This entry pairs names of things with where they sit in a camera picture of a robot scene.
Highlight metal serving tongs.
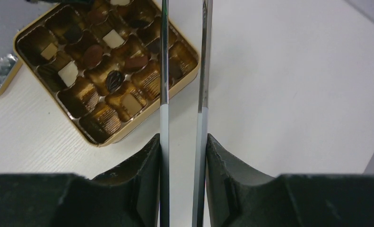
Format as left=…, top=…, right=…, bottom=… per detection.
left=159, top=0, right=213, bottom=227

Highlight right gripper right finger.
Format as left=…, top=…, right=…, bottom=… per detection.
left=206, top=135, right=374, bottom=227

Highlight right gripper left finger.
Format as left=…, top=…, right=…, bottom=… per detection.
left=0, top=134, right=161, bottom=227

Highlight gold chocolate box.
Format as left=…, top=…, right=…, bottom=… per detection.
left=12, top=0, right=201, bottom=147

